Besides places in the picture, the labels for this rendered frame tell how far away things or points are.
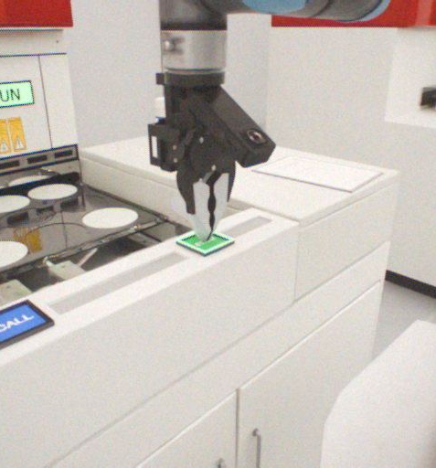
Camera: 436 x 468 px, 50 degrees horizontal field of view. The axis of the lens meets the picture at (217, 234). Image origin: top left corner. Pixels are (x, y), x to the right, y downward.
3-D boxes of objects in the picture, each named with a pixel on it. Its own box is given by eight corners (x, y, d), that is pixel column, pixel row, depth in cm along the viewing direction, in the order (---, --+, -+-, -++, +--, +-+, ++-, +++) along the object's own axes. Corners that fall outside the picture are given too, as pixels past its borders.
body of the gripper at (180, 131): (191, 159, 65) (189, 67, 60) (238, 171, 60) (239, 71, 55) (148, 170, 60) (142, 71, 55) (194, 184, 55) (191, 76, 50)
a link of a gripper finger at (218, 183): (197, 225, 67) (196, 162, 64) (228, 236, 64) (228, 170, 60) (182, 230, 65) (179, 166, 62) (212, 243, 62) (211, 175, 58)
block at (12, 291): (-6, 305, 63) (-9, 286, 62) (19, 296, 66) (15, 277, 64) (22, 330, 58) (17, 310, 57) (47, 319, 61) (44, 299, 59)
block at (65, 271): (49, 284, 69) (47, 266, 67) (70, 276, 71) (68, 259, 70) (79, 304, 64) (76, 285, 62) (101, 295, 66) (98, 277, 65)
